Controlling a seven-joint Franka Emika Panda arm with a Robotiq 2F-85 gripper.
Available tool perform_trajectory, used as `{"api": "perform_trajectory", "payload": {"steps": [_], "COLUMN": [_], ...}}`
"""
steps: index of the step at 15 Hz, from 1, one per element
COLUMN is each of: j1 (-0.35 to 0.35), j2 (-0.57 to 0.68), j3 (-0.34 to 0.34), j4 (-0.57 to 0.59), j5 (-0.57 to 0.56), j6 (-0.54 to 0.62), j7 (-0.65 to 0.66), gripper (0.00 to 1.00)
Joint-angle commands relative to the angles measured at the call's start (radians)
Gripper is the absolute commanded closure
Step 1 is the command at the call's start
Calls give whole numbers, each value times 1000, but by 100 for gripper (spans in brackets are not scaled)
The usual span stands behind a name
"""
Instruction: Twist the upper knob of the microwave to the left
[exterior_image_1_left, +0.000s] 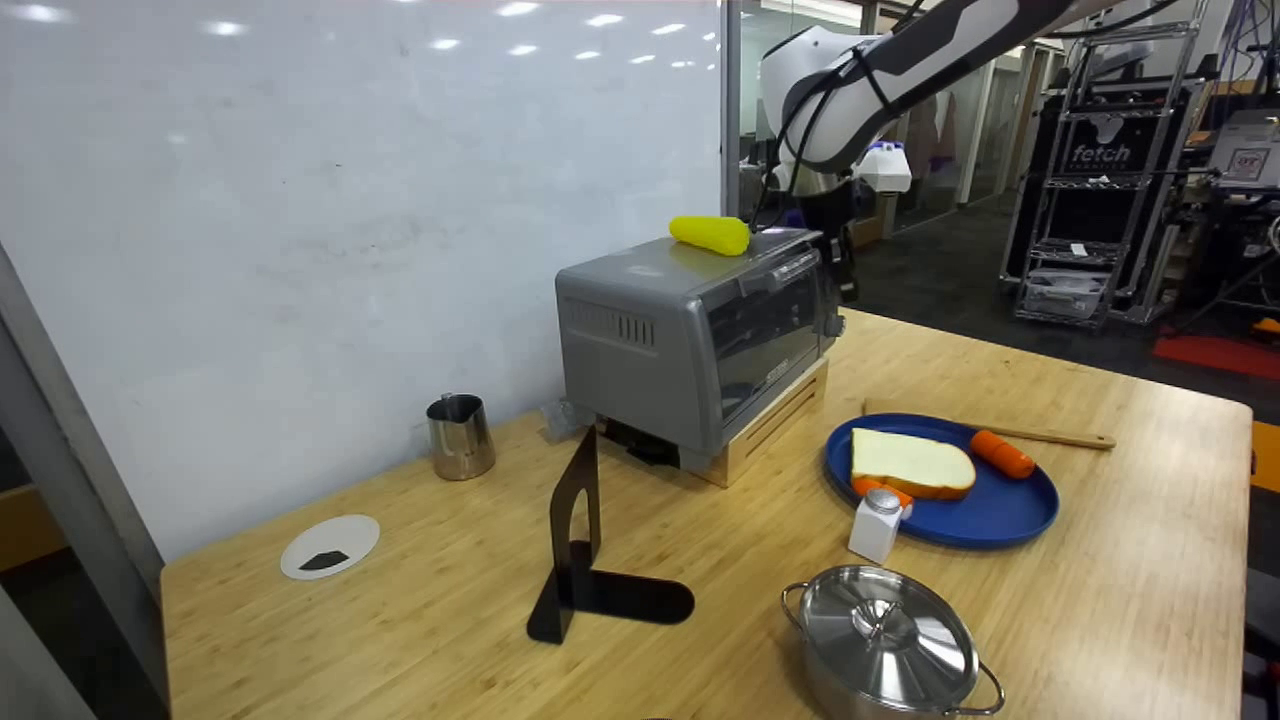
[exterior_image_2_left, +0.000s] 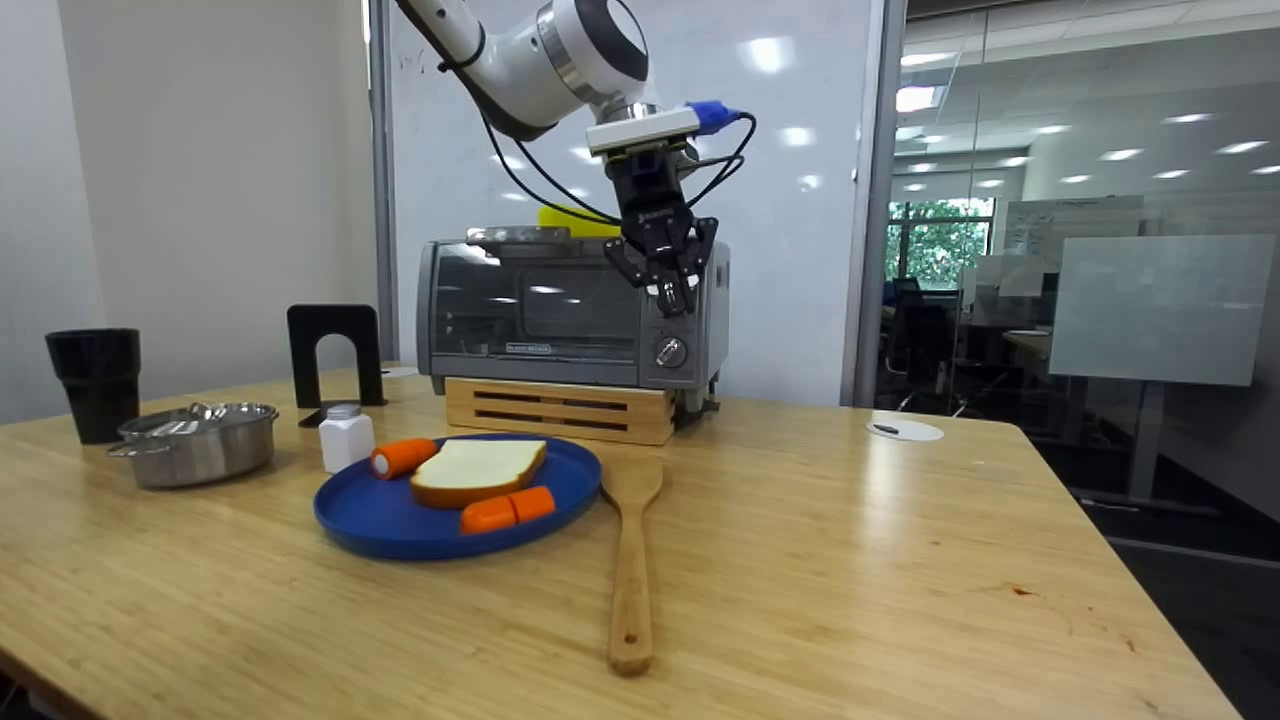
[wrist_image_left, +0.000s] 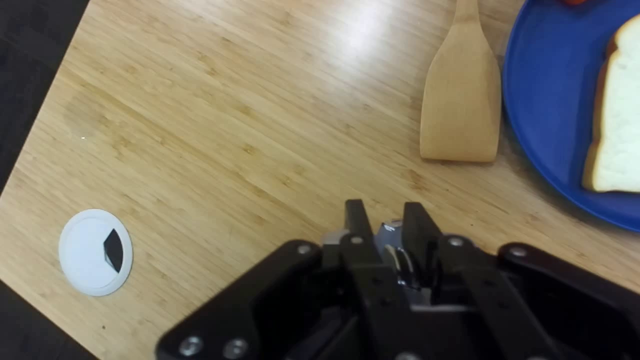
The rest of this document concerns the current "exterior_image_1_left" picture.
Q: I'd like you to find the steel cup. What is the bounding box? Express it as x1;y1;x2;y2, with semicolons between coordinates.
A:
423;392;498;482

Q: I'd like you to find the grey whiteboard frame post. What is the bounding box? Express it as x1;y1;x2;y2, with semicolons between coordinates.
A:
0;248;171;711

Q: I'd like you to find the grey toaster oven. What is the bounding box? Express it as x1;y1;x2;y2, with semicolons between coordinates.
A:
553;225;849;472

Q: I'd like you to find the thin wooden stick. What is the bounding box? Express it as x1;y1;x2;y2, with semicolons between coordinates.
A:
857;394;1115;456

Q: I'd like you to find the steel pot lid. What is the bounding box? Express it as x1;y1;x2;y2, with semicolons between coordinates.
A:
796;565;984;711

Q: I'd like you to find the white box with marker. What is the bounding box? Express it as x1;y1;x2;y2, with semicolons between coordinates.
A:
1203;111;1280;192

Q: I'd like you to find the yellow toy corn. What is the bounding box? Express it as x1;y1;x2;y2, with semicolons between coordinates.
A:
668;212;756;258

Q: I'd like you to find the white cable grommet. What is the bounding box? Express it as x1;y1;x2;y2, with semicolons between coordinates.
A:
277;513;384;583

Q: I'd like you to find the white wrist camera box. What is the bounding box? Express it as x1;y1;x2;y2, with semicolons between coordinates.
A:
851;141;918;201

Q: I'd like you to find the black folding stand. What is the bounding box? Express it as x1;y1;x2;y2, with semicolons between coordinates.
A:
525;419;700;648

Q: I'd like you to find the orange toy carrot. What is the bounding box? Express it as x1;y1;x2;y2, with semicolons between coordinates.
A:
969;426;1041;482

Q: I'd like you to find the steel pot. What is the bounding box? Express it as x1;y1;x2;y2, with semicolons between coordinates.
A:
774;580;1006;720

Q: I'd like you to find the large whiteboard panel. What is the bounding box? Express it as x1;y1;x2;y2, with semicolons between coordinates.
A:
0;0;733;565

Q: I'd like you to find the toy bread slice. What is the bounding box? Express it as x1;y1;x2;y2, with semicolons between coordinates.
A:
849;422;981;504

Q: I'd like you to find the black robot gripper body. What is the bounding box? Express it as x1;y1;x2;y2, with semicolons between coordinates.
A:
774;163;858;248

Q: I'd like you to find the red floor mat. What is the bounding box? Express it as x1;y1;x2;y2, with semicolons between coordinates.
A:
1151;331;1280;389

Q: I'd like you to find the blue plate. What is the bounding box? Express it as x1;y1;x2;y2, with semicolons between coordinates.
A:
818;410;1063;550

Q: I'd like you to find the wooden oven base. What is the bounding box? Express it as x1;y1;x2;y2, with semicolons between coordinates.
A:
675;363;830;490

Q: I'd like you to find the metal equipment rack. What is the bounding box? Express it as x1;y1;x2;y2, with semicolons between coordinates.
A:
1001;16;1203;331

